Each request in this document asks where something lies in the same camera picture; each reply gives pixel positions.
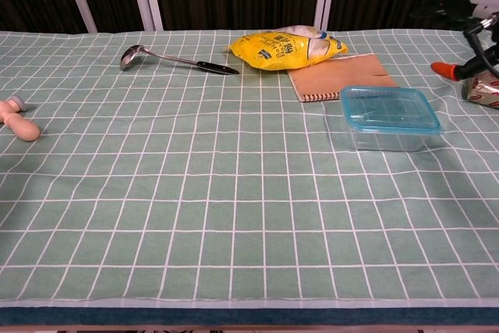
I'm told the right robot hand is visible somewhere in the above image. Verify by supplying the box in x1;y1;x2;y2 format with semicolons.
409;0;499;82

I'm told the blue plastic lid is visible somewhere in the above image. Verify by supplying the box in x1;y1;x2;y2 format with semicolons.
339;85;446;136

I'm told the clear plastic container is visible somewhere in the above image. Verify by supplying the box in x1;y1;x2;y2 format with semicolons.
345;129;438;153

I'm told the gold foil packet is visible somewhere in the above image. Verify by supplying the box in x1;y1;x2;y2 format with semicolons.
461;74;499;111

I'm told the brown spiral notebook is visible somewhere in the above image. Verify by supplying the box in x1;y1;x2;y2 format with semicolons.
287;53;402;105

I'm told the yellow snack bag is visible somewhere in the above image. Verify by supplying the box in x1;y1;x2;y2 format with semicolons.
228;25;349;73

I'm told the green checked tablecloth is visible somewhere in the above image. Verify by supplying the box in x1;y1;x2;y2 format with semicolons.
0;28;499;310

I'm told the beige wooden mallet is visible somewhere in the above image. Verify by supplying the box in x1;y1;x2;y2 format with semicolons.
0;94;41;143

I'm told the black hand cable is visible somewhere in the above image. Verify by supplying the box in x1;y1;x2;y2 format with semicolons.
462;16;499;79

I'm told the steel ladle black handle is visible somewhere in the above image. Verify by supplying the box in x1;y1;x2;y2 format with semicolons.
119;44;240;76

